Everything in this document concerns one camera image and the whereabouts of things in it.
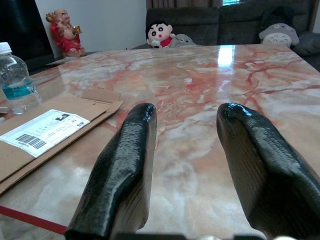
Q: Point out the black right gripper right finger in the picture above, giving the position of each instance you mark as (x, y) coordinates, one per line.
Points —
(270, 170)

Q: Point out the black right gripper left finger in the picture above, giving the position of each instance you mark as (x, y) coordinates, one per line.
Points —
(117, 170)

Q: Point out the flat brown cardboard mailer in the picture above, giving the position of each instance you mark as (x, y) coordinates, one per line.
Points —
(52, 132)

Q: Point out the white shipping label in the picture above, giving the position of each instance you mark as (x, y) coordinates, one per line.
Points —
(45, 132)

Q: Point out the red tape strip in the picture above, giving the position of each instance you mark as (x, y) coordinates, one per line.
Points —
(30, 220)

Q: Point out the grey Totoro plush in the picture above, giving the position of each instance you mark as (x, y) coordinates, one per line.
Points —
(278, 35)

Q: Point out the clear plastic water bottle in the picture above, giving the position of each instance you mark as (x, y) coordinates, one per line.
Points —
(15, 80)

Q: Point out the black-haired boy plush doll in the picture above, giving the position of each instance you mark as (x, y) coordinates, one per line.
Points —
(160, 35)

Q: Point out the small grey plush toy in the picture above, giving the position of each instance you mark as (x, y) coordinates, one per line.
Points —
(183, 40)

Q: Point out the red laughing Buddha statue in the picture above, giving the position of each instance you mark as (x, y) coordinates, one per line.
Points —
(65, 32)

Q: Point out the dark grey fabric sofa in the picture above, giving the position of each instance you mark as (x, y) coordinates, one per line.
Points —
(225, 22)

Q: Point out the black television screen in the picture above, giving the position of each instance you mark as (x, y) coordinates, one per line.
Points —
(22, 27)

